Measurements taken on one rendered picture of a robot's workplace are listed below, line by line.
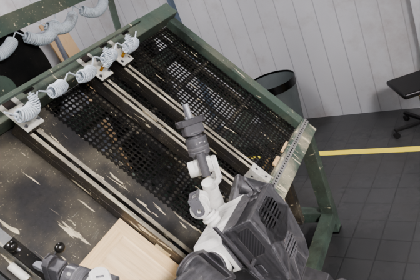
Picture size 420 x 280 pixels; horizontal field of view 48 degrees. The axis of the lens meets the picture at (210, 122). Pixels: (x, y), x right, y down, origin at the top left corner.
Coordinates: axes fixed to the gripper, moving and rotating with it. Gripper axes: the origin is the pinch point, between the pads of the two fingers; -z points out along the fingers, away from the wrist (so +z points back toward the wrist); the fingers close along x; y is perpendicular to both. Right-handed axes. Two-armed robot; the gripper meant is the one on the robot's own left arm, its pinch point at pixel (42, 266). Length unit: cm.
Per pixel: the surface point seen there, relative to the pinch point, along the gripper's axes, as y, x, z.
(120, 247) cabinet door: 33.1, 19.3, 7.1
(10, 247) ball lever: -2.4, -7.6, -8.9
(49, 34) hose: 119, -31, -88
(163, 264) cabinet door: 39, 29, 23
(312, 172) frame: 187, 75, 55
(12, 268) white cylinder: -1.3, 4.8, -13.0
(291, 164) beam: 147, 42, 49
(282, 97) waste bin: 331, 97, -6
